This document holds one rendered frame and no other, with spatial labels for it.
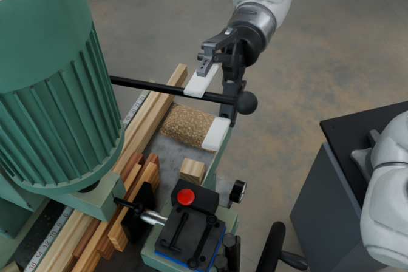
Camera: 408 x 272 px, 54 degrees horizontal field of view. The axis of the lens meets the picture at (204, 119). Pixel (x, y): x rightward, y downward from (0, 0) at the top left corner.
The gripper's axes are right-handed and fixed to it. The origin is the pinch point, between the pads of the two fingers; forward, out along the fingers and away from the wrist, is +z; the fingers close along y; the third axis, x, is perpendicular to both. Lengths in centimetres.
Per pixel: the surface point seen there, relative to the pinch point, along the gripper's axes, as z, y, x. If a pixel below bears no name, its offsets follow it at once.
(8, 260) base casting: 28, -25, -39
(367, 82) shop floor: -132, -118, 17
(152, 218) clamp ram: 13.2, -15.5, -8.1
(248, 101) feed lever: 0.7, 7.4, 8.9
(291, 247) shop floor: -29, -116, 3
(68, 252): 24.1, -15.2, -19.9
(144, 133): -4.0, -15.1, -19.4
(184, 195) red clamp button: 9.3, -10.4, -1.9
